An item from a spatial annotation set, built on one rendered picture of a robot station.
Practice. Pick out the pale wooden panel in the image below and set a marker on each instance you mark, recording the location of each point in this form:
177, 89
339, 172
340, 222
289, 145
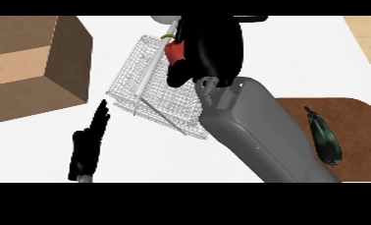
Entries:
359, 32

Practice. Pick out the red bell pepper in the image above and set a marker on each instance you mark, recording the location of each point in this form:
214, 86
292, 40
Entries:
174, 52

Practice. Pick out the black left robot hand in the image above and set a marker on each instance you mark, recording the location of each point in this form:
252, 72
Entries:
89, 143

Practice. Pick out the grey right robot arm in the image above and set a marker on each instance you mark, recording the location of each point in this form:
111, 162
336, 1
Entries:
261, 134

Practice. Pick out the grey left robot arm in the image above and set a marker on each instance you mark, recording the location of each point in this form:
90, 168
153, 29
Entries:
84, 179

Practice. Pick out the brown wooden cutting board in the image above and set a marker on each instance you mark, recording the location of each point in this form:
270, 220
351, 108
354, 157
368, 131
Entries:
337, 124

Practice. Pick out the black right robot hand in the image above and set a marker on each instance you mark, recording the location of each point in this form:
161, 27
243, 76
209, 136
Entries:
212, 48

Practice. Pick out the dark flat object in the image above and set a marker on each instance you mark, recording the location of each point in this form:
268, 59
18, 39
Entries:
250, 18

